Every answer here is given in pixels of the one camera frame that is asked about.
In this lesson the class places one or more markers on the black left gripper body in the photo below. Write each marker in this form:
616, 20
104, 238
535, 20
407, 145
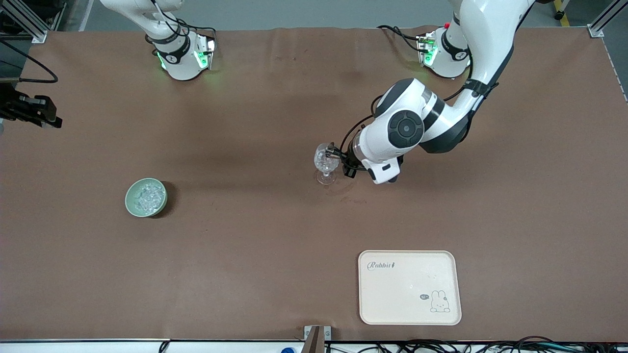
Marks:
347, 158

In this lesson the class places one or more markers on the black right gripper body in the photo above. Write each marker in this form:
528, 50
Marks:
23, 107

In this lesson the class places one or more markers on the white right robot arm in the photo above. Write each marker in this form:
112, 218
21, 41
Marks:
181, 63

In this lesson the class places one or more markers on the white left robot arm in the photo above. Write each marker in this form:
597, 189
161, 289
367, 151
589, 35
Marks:
407, 127

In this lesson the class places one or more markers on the clear stemmed wine glass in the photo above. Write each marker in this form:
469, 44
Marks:
325, 170

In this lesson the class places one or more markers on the clear ice cube pile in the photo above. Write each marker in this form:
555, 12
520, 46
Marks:
149, 197

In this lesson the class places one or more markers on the green ceramic bowl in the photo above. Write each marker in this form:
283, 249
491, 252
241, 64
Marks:
128, 199

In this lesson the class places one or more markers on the brown table cover sheet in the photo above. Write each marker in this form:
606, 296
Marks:
245, 245

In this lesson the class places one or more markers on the cream rabbit print tray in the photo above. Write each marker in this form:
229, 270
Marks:
392, 304

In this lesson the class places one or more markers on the aluminium profile frame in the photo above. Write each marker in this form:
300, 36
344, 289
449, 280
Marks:
596, 30
34, 30

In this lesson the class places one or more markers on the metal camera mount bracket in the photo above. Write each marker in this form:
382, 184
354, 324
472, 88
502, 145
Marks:
314, 343

